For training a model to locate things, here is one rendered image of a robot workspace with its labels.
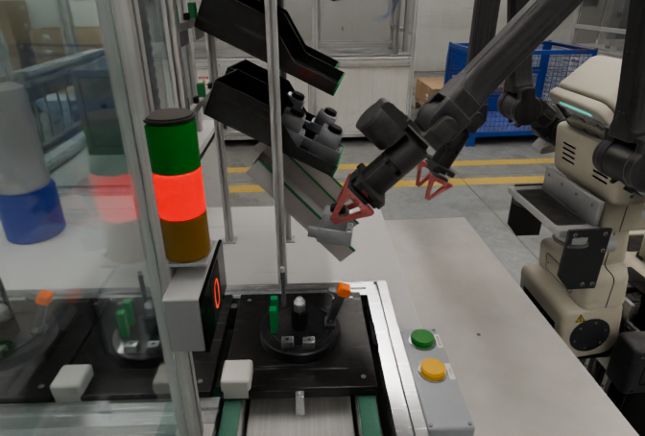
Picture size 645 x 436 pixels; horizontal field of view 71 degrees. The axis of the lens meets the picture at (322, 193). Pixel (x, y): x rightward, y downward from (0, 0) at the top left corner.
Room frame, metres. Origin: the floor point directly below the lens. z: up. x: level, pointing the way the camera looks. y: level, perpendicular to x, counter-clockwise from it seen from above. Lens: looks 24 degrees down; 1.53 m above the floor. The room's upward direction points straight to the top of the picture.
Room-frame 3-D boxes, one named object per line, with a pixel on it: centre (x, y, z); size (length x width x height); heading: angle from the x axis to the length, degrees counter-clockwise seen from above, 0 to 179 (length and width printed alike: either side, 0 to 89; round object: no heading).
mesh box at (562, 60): (5.09, -2.10, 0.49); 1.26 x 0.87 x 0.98; 97
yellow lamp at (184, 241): (0.43, 0.15, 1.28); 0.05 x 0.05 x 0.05
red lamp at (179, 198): (0.43, 0.15, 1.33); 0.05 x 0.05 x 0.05
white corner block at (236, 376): (0.53, 0.13, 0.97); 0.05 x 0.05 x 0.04; 2
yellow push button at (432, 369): (0.55, -0.18, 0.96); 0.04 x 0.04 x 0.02
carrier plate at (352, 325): (0.63, 0.04, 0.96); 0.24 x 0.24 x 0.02; 2
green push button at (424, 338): (0.62, -0.18, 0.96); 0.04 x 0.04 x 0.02
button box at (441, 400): (0.55, -0.18, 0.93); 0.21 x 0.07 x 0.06; 2
